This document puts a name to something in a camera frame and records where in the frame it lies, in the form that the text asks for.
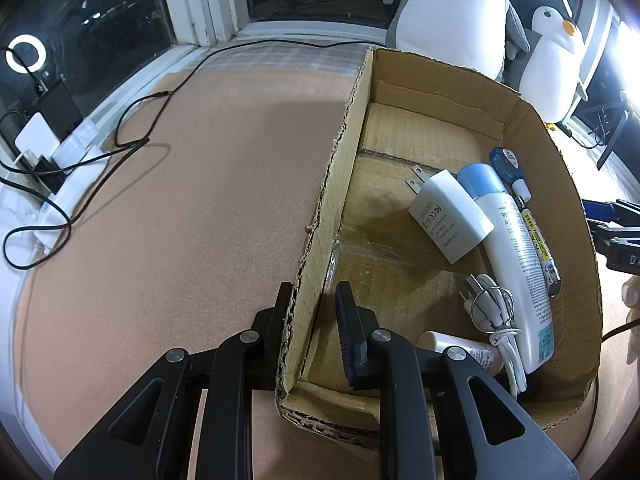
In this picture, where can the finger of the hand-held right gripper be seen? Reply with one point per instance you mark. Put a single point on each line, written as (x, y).
(610, 232)
(600, 210)

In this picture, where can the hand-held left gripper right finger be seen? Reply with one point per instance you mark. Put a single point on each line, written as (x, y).
(345, 330)

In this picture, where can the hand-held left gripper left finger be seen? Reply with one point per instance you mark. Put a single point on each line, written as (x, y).
(280, 320)

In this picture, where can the white bottle with blue cap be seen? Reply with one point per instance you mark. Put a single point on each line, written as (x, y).
(515, 260)

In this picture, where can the cardboard box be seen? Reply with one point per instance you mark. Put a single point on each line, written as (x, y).
(400, 240)

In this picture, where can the pink lip balm tube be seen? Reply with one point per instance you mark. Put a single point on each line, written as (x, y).
(465, 352)

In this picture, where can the white wall charger adapter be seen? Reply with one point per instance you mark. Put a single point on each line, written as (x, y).
(450, 210)

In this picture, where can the person's right hand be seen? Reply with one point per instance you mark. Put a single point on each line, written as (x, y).
(632, 295)

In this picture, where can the small penguin plush toy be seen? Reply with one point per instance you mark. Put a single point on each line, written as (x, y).
(550, 65)

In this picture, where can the large penguin plush toy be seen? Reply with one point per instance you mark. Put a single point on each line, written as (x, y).
(450, 15)

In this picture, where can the white power strip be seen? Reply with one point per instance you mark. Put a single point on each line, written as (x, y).
(75, 180)

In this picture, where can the checked cloth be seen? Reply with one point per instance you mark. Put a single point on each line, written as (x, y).
(280, 57)

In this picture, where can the black plug adapter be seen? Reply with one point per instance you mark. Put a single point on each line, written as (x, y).
(47, 175)

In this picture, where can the white square charger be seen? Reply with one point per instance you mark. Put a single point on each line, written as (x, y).
(35, 137)

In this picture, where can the black phone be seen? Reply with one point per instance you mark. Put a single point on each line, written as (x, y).
(60, 105)

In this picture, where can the white window frame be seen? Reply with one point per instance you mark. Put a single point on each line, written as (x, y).
(210, 5)

